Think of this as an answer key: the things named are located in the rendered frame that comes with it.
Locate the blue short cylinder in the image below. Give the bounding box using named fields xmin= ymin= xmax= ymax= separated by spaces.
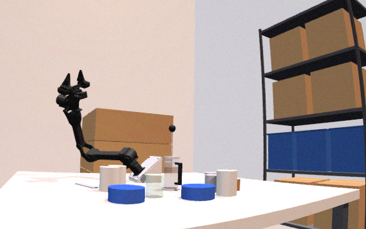
xmin=181 ymin=183 xmax=215 ymax=201
xmin=107 ymin=184 xmax=146 ymax=204

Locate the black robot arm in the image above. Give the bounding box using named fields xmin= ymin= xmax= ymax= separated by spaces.
xmin=56 ymin=90 xmax=145 ymax=176

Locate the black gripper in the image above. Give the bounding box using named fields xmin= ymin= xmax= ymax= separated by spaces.
xmin=57 ymin=70 xmax=90 ymax=102

